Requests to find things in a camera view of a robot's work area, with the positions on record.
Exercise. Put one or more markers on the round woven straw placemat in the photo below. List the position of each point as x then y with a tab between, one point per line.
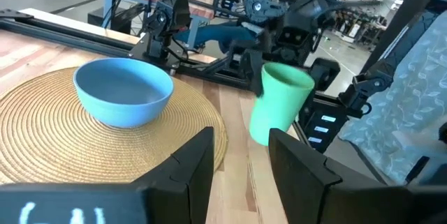
42	140

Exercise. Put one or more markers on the leaf-patterned grey cloth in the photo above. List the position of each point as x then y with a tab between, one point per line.
412	105

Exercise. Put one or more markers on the blue bowl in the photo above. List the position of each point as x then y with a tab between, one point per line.
115	109

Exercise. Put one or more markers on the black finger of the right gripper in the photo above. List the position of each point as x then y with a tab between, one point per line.
255	74
326	72

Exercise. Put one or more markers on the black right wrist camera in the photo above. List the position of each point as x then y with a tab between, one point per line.
295	37

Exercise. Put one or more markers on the person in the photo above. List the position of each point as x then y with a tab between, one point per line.
216	33

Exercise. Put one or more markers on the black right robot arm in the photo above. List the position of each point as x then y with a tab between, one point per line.
265	6

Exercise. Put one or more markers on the green plastic cup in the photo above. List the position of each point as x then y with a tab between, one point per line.
279	112

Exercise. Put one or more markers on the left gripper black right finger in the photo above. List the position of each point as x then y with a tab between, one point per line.
307	189

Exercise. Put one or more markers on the black aluminium table frame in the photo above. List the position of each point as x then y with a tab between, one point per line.
70	37

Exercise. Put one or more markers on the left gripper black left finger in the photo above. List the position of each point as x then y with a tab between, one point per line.
188	182

